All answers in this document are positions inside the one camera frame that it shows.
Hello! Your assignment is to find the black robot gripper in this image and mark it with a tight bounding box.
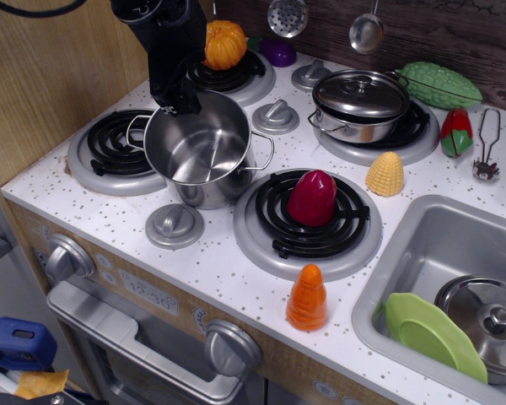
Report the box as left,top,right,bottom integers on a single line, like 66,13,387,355
110,0,207,116

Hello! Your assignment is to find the large steel pot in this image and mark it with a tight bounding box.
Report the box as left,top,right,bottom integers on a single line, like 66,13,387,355
126,90,275,209

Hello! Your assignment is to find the back left stove burner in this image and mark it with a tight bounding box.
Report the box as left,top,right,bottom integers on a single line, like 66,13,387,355
186,50,276,107

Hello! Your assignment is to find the stove burner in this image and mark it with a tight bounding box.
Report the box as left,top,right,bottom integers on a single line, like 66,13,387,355
233,169,382,282
313,98,440,166
186,50,276,107
67,109,166,197

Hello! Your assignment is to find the front left stove burner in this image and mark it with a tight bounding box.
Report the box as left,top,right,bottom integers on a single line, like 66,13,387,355
67,109,166,197

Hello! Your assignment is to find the front right stove burner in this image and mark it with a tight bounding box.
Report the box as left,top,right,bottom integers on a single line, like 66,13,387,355
233,169,382,282

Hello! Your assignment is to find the back right stove burner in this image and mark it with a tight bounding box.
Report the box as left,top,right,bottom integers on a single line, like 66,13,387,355
313,98,440,166

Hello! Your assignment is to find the steel pot lid in sink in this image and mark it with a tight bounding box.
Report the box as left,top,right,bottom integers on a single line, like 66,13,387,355
434,276,506,385

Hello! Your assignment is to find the orange toy pumpkin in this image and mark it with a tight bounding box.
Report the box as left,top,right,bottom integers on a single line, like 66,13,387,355
202,20,248,71

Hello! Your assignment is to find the grey middle countertop knob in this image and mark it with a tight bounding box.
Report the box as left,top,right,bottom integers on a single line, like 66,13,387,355
252,100,300,135

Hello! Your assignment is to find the grey countertop knob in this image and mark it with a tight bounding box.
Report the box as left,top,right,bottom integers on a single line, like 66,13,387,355
145,203,204,250
291,59,331,92
252,100,300,135

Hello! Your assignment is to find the purple toy eggplant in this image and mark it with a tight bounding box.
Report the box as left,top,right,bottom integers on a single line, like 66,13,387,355
247,37,297,68

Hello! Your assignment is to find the grey front countertop knob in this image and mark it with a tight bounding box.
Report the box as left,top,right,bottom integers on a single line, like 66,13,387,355
145,203,204,250

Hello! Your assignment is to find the grey back countertop knob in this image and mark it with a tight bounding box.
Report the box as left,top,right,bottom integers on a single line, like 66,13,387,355
291,59,331,92

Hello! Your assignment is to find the hanging perforated steel skimmer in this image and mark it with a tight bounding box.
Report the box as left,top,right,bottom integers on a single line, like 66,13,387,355
267,0,309,39

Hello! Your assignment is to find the dark red toy pepper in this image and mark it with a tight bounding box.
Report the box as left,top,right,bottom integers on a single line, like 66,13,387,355
287,170,337,227

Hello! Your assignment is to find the steel pan with lid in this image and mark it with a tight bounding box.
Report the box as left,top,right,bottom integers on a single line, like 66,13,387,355
308,69,410,144

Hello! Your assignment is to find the silver left oven knob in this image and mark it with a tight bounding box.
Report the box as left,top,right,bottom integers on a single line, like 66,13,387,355
46,234,96,282

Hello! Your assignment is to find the silver oven knob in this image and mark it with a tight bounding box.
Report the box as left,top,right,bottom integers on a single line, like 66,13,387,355
46,234,96,282
204,319,262,377

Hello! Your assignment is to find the oven clock display panel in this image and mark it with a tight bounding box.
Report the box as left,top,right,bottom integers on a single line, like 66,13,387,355
118,269,180,316

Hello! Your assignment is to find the hanging steel ladle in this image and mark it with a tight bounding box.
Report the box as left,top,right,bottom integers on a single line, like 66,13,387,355
349,0,385,55

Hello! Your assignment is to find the yellow toy corn piece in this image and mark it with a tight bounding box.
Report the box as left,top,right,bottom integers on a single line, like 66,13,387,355
365,151,404,197

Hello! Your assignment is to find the orange toy carrot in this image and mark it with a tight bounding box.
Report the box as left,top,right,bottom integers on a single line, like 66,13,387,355
286,264,327,332

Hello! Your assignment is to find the green toy bitter gourd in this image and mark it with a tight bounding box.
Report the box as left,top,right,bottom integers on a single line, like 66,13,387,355
396,62,482,111

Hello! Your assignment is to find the silver right oven knob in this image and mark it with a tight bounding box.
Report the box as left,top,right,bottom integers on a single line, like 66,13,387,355
204,319,262,377

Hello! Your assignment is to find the steel sink basin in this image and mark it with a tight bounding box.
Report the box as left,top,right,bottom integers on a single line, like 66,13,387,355
352,196,506,404

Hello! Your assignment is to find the red toy chili pepper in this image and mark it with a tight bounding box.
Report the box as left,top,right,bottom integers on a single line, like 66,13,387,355
440,108,473,158

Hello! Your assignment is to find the blue clamp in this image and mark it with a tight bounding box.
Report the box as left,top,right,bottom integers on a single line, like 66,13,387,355
0,317,57,371

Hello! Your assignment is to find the small metal whisk tool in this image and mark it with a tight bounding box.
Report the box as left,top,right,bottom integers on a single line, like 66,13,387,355
472,107,501,181

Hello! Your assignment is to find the green plastic plate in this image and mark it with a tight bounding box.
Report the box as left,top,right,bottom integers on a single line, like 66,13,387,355
384,293,488,384

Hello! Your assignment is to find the yellow cloth scrap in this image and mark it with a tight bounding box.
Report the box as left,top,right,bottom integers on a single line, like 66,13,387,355
14,370,69,400

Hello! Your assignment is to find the black cable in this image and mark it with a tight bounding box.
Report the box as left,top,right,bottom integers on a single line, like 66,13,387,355
0,0,88,19

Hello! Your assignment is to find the grey oven door handle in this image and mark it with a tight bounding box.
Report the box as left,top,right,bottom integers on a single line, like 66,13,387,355
47,282,249,404

